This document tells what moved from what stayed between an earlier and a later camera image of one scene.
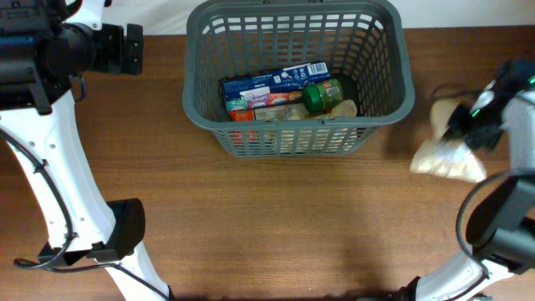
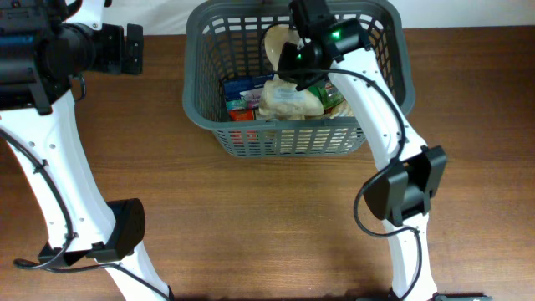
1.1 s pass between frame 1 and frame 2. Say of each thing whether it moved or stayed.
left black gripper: stayed
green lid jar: stayed
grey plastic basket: stayed
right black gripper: moved
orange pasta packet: stayed
